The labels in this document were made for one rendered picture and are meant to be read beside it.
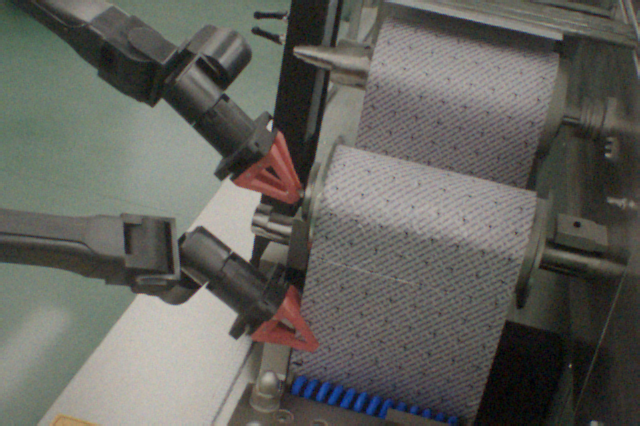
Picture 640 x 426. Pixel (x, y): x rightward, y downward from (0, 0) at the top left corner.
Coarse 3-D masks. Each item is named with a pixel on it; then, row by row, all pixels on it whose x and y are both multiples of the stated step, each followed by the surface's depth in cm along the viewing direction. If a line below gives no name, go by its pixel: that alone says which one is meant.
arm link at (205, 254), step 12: (204, 228) 117; (180, 240) 117; (192, 240) 114; (204, 240) 115; (216, 240) 116; (180, 252) 114; (192, 252) 114; (204, 252) 115; (216, 252) 115; (228, 252) 116; (180, 264) 115; (192, 264) 115; (204, 264) 115; (216, 264) 115; (192, 276) 116; (204, 276) 115
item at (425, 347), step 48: (336, 288) 115; (384, 288) 114; (432, 288) 113; (336, 336) 118; (384, 336) 117; (432, 336) 115; (480, 336) 114; (336, 384) 121; (384, 384) 119; (432, 384) 118; (480, 384) 117
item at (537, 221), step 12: (324, 156) 114; (324, 168) 113; (312, 204) 112; (540, 204) 112; (540, 216) 110; (540, 228) 109; (528, 252) 109; (528, 264) 109; (528, 276) 110; (516, 288) 112
